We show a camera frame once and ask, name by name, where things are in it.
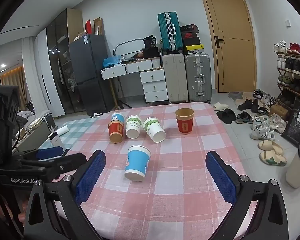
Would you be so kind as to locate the plain black shoe box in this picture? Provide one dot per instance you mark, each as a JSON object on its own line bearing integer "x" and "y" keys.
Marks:
{"x": 191, "y": 41}

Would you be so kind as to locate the white power bank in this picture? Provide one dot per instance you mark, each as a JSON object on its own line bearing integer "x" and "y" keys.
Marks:
{"x": 54, "y": 138}

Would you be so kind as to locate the beige suitcase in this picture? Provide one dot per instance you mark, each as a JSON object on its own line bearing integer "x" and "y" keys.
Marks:
{"x": 174, "y": 78}

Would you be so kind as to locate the teal suitcase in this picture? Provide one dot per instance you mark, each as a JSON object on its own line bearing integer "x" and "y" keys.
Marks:
{"x": 168, "y": 32}

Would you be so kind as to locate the blue plastic bag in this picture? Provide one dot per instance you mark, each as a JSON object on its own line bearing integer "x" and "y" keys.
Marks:
{"x": 111, "y": 61}

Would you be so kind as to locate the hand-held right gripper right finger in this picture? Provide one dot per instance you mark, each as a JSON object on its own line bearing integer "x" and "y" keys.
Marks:
{"x": 221, "y": 177}

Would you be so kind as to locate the large black printed bag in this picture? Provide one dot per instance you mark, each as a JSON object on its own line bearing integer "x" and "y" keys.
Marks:
{"x": 297, "y": 125}

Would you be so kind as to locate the white slipper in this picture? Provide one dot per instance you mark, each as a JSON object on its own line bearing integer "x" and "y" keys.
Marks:
{"x": 220, "y": 106}

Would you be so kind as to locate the red black shoe box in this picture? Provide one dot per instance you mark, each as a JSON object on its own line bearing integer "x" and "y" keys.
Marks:
{"x": 190, "y": 35}

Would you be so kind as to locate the brown cardboard box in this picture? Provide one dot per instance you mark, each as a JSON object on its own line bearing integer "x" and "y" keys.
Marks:
{"x": 98, "y": 26}

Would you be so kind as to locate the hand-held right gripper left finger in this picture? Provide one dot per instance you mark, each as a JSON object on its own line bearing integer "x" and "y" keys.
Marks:
{"x": 90, "y": 177}

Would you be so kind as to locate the beige slipper with green star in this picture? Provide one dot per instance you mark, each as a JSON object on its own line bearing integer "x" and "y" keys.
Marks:
{"x": 272, "y": 158}

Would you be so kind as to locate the grey curved bar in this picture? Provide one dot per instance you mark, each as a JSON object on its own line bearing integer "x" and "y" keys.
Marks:
{"x": 127, "y": 41}

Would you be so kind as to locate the dark grey refrigerator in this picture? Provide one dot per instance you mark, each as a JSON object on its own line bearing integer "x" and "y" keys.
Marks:
{"x": 90, "y": 75}

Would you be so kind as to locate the white desk with drawers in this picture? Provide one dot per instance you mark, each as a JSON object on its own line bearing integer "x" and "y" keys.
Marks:
{"x": 153, "y": 85}

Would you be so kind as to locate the white green paper cup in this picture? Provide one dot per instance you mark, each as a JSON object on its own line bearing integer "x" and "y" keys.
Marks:
{"x": 133, "y": 127}
{"x": 153, "y": 129}

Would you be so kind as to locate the yellow black shoe box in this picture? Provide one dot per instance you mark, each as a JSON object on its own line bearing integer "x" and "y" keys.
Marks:
{"x": 195, "y": 49}

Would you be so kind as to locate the small cardboard box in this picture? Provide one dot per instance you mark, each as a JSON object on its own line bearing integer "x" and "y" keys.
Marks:
{"x": 278, "y": 111}

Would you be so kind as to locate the small black printed box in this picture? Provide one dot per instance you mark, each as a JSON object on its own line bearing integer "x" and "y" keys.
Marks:
{"x": 150, "y": 42}

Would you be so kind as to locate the pile of sneakers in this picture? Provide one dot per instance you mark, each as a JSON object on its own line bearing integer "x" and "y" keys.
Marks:
{"x": 262, "y": 122}

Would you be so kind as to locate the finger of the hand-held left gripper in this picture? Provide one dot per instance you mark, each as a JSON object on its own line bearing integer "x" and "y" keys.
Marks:
{"x": 70, "y": 161}
{"x": 50, "y": 153}

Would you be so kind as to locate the black slipper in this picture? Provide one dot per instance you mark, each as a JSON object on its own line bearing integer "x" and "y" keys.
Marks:
{"x": 223, "y": 117}
{"x": 231, "y": 113}

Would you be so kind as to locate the person's left hand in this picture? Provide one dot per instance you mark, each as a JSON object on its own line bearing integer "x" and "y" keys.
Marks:
{"x": 21, "y": 213}

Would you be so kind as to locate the shoe rack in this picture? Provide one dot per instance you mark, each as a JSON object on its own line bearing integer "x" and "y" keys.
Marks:
{"x": 288, "y": 90}

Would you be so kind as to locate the red paper cup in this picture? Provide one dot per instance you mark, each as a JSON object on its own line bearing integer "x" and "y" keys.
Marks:
{"x": 184, "y": 121}
{"x": 115, "y": 131}

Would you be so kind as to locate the dark glass cabinet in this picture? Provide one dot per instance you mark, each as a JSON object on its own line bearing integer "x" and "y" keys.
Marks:
{"x": 62, "y": 62}

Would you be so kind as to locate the white wardrobe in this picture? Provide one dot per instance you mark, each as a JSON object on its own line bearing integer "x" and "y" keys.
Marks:
{"x": 43, "y": 80}

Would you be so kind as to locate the cream plastic bin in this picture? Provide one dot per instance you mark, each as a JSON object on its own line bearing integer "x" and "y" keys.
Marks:
{"x": 296, "y": 172}

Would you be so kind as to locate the wooden door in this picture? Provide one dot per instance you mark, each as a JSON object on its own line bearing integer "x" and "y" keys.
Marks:
{"x": 231, "y": 60}

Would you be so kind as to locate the white light switch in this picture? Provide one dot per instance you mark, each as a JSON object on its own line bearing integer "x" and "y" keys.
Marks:
{"x": 287, "y": 22}

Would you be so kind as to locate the green checked blanket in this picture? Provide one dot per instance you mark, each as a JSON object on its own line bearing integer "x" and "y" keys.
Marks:
{"x": 75, "y": 130}

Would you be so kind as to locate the blue paper cup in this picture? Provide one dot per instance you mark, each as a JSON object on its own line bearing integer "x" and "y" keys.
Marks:
{"x": 118, "y": 117}
{"x": 137, "y": 163}

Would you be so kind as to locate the pink checked tablecloth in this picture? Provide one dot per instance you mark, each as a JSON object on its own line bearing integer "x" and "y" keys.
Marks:
{"x": 165, "y": 205}

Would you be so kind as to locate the silver suitcase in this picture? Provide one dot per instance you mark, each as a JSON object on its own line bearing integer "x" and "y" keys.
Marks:
{"x": 198, "y": 77}

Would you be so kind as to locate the orange curtain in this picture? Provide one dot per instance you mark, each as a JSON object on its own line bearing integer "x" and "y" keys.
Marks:
{"x": 13, "y": 85}

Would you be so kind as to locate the grey door mat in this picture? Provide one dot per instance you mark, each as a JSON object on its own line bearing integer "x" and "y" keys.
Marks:
{"x": 236, "y": 96}

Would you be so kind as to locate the black tripod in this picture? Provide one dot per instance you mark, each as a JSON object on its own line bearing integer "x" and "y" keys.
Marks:
{"x": 120, "y": 97}

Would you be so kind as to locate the row of shelved shoes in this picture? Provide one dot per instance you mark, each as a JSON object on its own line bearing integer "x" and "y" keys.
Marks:
{"x": 293, "y": 66}

